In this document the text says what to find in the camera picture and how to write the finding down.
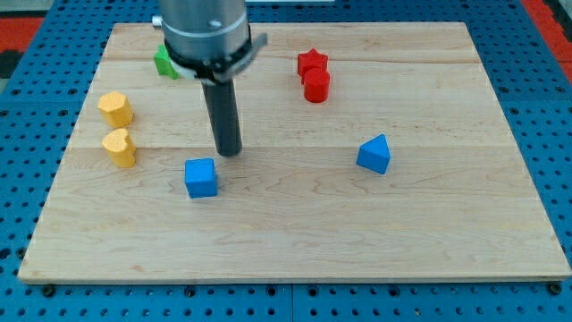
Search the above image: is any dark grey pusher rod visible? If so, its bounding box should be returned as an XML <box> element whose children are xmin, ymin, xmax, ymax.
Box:
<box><xmin>202</xmin><ymin>80</ymin><xmax>242</xmax><ymax>157</ymax></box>

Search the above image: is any black clamp ring mount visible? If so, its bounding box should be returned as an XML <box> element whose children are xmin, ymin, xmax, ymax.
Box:
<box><xmin>164</xmin><ymin>33</ymin><xmax>268</xmax><ymax>85</ymax></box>

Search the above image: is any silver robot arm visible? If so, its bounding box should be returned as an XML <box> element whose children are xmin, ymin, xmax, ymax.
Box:
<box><xmin>154</xmin><ymin>0</ymin><xmax>268</xmax><ymax>157</ymax></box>

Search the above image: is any blue cube block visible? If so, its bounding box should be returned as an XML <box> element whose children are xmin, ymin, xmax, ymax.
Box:
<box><xmin>184</xmin><ymin>158</ymin><xmax>218</xmax><ymax>199</ymax></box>

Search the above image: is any yellow heart block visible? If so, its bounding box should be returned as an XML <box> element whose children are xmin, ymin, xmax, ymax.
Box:
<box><xmin>102</xmin><ymin>128</ymin><xmax>136</xmax><ymax>168</ymax></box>

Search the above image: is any green wooden block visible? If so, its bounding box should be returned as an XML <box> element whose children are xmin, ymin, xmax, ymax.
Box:
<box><xmin>153</xmin><ymin>44</ymin><xmax>180</xmax><ymax>80</ymax></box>

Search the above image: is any red star block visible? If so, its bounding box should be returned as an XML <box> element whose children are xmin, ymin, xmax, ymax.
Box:
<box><xmin>297</xmin><ymin>48</ymin><xmax>328</xmax><ymax>84</ymax></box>

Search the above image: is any red cylinder block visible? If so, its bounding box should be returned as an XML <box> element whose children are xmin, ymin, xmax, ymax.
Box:
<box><xmin>303</xmin><ymin>68</ymin><xmax>331</xmax><ymax>103</ymax></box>

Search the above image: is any yellow hexagon block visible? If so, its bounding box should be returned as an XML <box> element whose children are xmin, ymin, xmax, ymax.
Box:
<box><xmin>97</xmin><ymin>91</ymin><xmax>134</xmax><ymax>128</ymax></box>

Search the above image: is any light wooden board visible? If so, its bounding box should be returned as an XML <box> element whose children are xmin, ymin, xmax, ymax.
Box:
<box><xmin>19</xmin><ymin>22</ymin><xmax>571</xmax><ymax>284</ymax></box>

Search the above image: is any blue triangular prism block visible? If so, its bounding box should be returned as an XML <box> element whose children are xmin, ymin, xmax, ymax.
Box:
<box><xmin>356</xmin><ymin>134</ymin><xmax>391</xmax><ymax>174</ymax></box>

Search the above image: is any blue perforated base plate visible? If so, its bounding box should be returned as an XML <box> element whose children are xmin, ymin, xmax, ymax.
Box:
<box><xmin>1</xmin><ymin>0</ymin><xmax>571</xmax><ymax>321</ymax></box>

